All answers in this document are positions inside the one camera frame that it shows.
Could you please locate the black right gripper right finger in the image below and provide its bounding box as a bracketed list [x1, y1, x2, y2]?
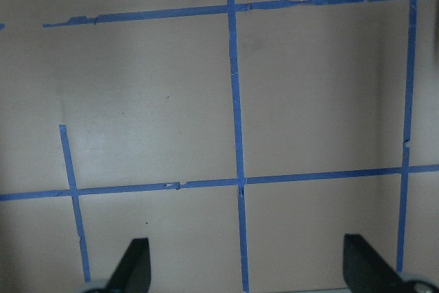
[343, 234, 404, 293]

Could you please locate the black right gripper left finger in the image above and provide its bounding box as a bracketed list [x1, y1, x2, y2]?
[107, 238, 152, 292]

